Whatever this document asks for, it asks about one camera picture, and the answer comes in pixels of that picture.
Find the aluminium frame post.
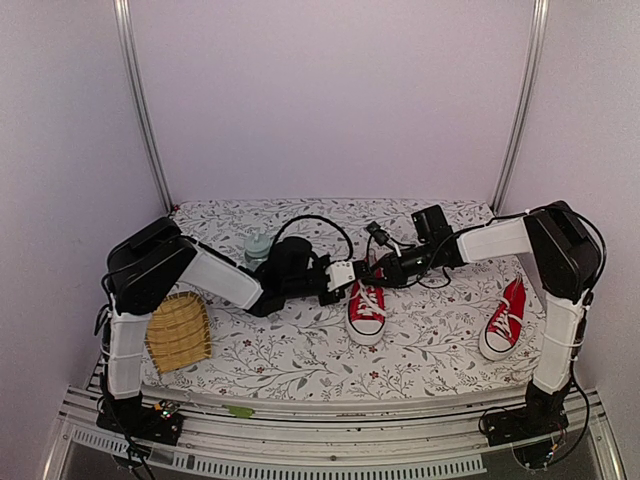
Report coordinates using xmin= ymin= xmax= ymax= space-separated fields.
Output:
xmin=113 ymin=0 xmax=174 ymax=213
xmin=490 ymin=0 xmax=549 ymax=213

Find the front aluminium rail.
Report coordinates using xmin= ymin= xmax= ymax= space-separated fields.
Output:
xmin=41 ymin=385 xmax=632 ymax=479

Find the woven bamboo basket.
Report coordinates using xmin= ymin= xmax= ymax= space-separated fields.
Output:
xmin=145 ymin=291 xmax=212 ymax=374

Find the right aluminium frame post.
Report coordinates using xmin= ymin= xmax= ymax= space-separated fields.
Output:
xmin=490 ymin=0 xmax=549 ymax=213

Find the green tape piece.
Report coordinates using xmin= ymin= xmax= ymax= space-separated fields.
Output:
xmin=224 ymin=405 xmax=254 ymax=419

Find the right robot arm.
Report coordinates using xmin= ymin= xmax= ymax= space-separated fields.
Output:
xmin=363 ymin=201 xmax=606 ymax=436

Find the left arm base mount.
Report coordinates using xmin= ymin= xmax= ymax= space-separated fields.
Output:
xmin=96 ymin=399 xmax=185 ymax=446

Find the left aluminium frame post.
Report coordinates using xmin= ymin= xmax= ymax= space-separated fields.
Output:
xmin=113 ymin=0 xmax=174 ymax=213

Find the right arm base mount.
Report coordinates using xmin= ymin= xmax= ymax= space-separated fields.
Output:
xmin=478 ymin=398 xmax=569 ymax=446

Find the right black camera cable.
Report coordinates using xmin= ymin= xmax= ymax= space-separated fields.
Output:
xmin=364 ymin=234 xmax=454 ymax=290

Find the left black camera cable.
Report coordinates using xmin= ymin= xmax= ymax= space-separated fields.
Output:
xmin=273 ymin=214 xmax=357 ymax=266

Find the black camera cable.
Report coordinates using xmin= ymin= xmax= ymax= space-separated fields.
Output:
xmin=364 ymin=234 xmax=454 ymax=290
xmin=273 ymin=214 xmax=357 ymax=266

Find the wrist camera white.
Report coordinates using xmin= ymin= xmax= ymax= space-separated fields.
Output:
xmin=365 ymin=221 xmax=402 ymax=261
xmin=325 ymin=260 xmax=372 ymax=292

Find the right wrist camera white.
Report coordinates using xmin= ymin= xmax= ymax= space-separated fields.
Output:
xmin=365 ymin=221 xmax=402 ymax=261

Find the red sneaker with laces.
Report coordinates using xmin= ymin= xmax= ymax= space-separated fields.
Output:
xmin=345 ymin=280 xmax=387 ymax=347

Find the floral patterned table mat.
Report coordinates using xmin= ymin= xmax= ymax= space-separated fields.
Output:
xmin=141 ymin=199 xmax=545 ymax=401

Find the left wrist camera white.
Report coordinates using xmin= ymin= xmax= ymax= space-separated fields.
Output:
xmin=325 ymin=260 xmax=372 ymax=292

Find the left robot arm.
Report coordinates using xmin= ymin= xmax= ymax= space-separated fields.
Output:
xmin=101 ymin=217 xmax=357 ymax=434

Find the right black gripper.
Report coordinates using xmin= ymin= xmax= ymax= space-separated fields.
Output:
xmin=365 ymin=242 xmax=435 ymax=289

